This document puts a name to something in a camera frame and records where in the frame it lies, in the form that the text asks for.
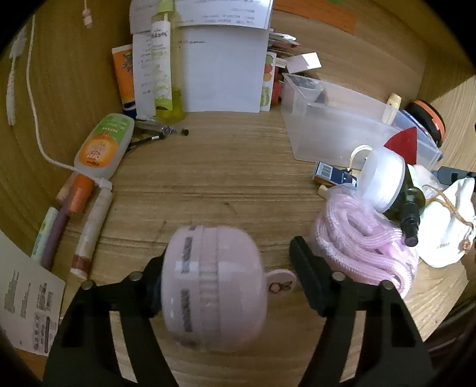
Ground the white tube brown cap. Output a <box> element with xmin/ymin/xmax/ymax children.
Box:
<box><xmin>70</xmin><ymin>188</ymin><xmax>114</xmax><ymax>280</ymax></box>

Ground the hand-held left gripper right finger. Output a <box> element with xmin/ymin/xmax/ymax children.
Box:
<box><xmin>289</xmin><ymin>235</ymin><xmax>434</xmax><ymax>387</ymax></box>

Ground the pink round case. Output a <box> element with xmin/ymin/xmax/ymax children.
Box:
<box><xmin>161</xmin><ymin>223</ymin><xmax>269</xmax><ymax>353</ymax></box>

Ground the pink round key tag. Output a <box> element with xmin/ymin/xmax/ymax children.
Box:
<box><xmin>266</xmin><ymin>269</ymin><xmax>297</xmax><ymax>294</ymax></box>

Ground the pink rope coil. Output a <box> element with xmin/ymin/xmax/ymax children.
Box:
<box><xmin>315</xmin><ymin>186</ymin><xmax>419</xmax><ymax>298</ymax></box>

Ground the cream small bottle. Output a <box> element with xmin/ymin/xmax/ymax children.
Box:
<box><xmin>382</xmin><ymin>93</ymin><xmax>402</xmax><ymax>125</ymax></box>

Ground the black metal drawing compass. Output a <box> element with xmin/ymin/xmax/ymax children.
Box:
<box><xmin>124</xmin><ymin>120</ymin><xmax>190</xmax><ymax>154</ymax></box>

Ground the brown small tube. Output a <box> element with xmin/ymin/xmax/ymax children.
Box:
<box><xmin>56</xmin><ymin>174</ymin><xmax>77</xmax><ymax>205</ymax></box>

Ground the white printed paper sheet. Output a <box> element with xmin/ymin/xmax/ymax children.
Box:
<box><xmin>129</xmin><ymin>0</ymin><xmax>273</xmax><ymax>34</ymax></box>

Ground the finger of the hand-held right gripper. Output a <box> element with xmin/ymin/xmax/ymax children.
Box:
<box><xmin>433</xmin><ymin>166</ymin><xmax>476</xmax><ymax>185</ymax></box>

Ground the dark green spray bottle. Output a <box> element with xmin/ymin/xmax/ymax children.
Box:
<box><xmin>383</xmin><ymin>164</ymin><xmax>426</xmax><ymax>247</ymax></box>

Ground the white pink folded card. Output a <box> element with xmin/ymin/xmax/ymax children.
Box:
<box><xmin>284</xmin><ymin>52</ymin><xmax>322</xmax><ymax>74</ymax></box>

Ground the orange paper note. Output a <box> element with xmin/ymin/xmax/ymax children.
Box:
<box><xmin>273</xmin><ymin>0</ymin><xmax>356</xmax><ymax>35</ymax></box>

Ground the green yellow spray bottle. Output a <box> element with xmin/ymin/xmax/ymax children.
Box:
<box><xmin>152</xmin><ymin>0</ymin><xmax>187</xmax><ymax>121</ymax></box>

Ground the red felt cloth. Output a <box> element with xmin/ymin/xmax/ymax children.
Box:
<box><xmin>385</xmin><ymin>127</ymin><xmax>419</xmax><ymax>164</ymax></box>

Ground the printed paper form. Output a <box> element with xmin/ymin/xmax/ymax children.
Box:
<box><xmin>0</xmin><ymin>229</ymin><xmax>67</xmax><ymax>358</ymax></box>

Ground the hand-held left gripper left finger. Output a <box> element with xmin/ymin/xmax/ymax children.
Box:
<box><xmin>43</xmin><ymin>257</ymin><xmax>175</xmax><ymax>387</ymax></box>

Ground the wooden desk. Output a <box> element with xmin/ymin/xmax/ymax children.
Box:
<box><xmin>22</xmin><ymin>108</ymin><xmax>469</xmax><ymax>387</ymax></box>

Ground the purple pen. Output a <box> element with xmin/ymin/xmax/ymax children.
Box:
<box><xmin>40</xmin><ymin>206</ymin><xmax>71</xmax><ymax>270</ymax></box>

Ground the narrow printed paper sheet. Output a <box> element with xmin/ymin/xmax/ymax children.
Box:
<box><xmin>133</xmin><ymin>33</ymin><xmax>172</xmax><ymax>120</ymax></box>

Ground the fruit print box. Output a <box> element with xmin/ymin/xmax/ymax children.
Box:
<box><xmin>260</xmin><ymin>52</ymin><xmax>278</xmax><ymax>112</ymax></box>

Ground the white tassel cord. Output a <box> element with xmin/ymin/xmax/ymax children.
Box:
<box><xmin>7</xmin><ymin>26</ymin><xmax>28</xmax><ymax>125</ymax></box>

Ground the light green tube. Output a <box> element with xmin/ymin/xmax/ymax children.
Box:
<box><xmin>31</xmin><ymin>206</ymin><xmax>60</xmax><ymax>261</ymax></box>

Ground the white blank paper sheet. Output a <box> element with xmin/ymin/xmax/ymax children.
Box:
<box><xmin>176</xmin><ymin>28</ymin><xmax>268</xmax><ymax>113</ymax></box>

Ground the orange and green tube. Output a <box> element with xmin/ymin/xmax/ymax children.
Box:
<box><xmin>56</xmin><ymin>113</ymin><xmax>135</xmax><ymax>213</ymax></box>

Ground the orange black round case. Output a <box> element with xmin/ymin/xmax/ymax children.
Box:
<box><xmin>405</xmin><ymin>100</ymin><xmax>446</xmax><ymax>147</ymax></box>

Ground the orange box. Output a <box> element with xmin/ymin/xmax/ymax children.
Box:
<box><xmin>112</xmin><ymin>44</ymin><xmax>137</xmax><ymax>120</ymax></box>

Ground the blue small box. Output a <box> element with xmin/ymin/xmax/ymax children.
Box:
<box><xmin>311</xmin><ymin>161</ymin><xmax>359</xmax><ymax>187</ymax></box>

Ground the clear plastic bin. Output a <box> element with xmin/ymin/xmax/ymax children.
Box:
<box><xmin>281</xmin><ymin>72</ymin><xmax>443</xmax><ymax>172</ymax></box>

